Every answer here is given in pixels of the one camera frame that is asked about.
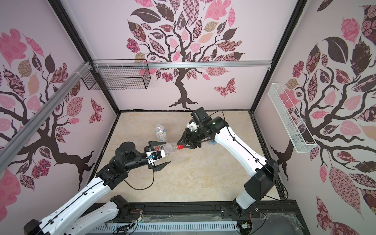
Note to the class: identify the white wire shelf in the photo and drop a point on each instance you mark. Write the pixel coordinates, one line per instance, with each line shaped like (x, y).
(284, 101)

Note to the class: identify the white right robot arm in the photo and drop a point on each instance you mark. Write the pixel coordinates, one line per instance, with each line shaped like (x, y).
(263, 173)

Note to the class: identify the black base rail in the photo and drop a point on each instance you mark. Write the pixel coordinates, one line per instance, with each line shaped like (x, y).
(261, 218)

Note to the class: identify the aluminium rail back wall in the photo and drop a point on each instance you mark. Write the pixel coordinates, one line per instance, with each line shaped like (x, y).
(168, 65)

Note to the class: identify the aluminium rail left wall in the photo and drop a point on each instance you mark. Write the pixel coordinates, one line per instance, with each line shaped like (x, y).
(19, 141)

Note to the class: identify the black wire basket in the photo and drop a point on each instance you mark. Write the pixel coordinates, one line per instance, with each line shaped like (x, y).
(118, 75)

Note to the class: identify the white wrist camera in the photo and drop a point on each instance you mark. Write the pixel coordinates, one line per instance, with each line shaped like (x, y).
(153, 156)
(192, 126)

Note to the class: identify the aluminium rail wall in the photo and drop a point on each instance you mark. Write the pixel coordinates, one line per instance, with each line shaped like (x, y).
(168, 65)
(19, 141)

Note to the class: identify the white slotted cable duct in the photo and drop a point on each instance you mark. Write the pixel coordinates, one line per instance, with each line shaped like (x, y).
(166, 228)

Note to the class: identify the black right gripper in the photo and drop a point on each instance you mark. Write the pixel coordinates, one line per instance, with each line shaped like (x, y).
(193, 138)

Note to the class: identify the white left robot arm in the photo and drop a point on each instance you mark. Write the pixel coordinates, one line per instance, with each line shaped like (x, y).
(70, 218)

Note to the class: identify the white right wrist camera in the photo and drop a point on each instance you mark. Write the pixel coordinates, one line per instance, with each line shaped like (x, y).
(192, 126)

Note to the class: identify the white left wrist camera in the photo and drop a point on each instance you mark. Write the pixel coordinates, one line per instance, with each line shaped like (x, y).
(153, 156)

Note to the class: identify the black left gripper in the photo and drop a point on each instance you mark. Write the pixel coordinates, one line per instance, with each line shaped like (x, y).
(157, 168)

